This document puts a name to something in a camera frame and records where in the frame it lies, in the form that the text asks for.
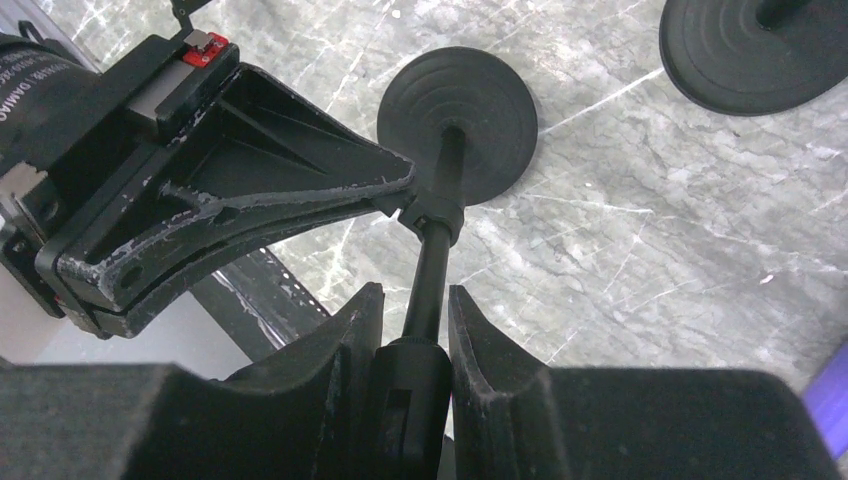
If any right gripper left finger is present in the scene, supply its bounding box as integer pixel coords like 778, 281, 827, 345
1, 283, 384, 479

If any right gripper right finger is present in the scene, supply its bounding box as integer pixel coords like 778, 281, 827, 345
448, 285, 839, 479

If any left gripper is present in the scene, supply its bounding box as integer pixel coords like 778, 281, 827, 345
1, 32, 415, 338

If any black round-base stand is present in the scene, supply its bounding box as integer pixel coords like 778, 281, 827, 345
356, 46, 538, 479
659, 1, 847, 116

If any purple microphone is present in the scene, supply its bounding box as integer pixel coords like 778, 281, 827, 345
803, 343, 847, 460

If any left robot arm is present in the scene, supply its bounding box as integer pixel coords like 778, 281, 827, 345
1, 31, 415, 339

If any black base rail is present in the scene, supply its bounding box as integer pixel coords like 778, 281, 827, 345
191, 247, 330, 362

